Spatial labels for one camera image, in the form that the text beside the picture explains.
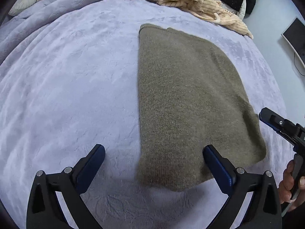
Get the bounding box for person's right hand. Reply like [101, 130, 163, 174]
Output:
[278, 160, 305, 212]

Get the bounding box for olive brown knit sweater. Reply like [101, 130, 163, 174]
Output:
[137, 24, 266, 192]

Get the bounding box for dark wall-mounted screen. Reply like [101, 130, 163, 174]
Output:
[281, 18, 305, 67]

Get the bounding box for lavender plush bed blanket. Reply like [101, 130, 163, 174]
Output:
[1, 0, 286, 228]

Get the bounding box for cream striped knit garment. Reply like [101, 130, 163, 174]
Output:
[157, 0, 253, 39]

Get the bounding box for round white pleated cushion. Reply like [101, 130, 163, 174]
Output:
[8, 0, 37, 17]

